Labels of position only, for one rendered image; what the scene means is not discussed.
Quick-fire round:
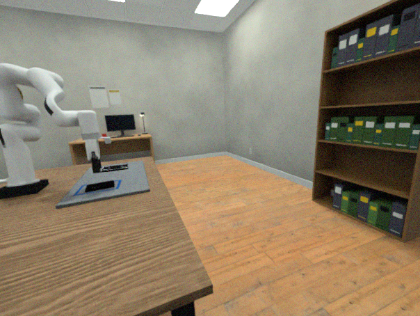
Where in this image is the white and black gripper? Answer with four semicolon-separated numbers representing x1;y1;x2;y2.
83;139;102;173

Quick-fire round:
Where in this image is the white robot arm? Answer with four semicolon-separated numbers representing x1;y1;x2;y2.
0;63;111;187

